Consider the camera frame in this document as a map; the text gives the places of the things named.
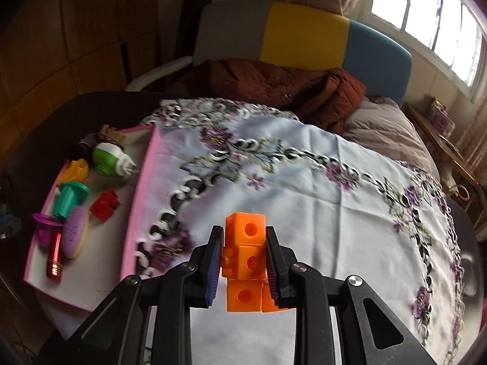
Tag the light green round case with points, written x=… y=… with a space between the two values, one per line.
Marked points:
x=106 y=159

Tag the white chair armrest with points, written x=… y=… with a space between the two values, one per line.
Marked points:
x=159 y=72

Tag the window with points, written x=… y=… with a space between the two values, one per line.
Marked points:
x=418 y=3

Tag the grey yellow blue chair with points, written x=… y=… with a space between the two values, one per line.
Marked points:
x=304 y=34

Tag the purple box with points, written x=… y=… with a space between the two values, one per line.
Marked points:
x=443 y=121

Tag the brown quilted jacket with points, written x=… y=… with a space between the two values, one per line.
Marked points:
x=266 y=83

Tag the wooden wardrobe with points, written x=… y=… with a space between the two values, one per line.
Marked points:
x=57 y=45

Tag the orange building blocks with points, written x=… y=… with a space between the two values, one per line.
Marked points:
x=243 y=266

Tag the rattan chair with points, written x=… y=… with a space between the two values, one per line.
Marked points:
x=458 y=194

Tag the wooden side table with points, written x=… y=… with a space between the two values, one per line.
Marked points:
x=449 y=152

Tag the orange hair clip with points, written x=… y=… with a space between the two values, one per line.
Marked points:
x=74 y=173

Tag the dark brown flower clip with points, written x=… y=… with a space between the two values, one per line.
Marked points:
x=110 y=137

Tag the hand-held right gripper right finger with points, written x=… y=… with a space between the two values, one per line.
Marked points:
x=273 y=273

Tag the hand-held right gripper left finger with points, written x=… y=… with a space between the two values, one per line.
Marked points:
x=215 y=270

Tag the red metallic tube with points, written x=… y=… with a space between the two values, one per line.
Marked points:
x=54 y=262

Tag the red building block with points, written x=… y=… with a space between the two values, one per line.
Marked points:
x=104 y=207

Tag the pink shallow box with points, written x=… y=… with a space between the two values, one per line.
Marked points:
x=140 y=205

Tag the black silver lens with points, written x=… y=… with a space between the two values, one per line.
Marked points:
x=81 y=148

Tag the magenta plastic cup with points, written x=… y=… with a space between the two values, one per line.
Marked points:
x=43 y=232

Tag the white floral embroidered tablecloth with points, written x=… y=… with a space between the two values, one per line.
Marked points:
x=304 y=197

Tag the green plastic spool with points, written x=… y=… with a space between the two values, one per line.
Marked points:
x=70 y=197

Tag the beige quilt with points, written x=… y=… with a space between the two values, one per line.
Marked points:
x=388 y=137

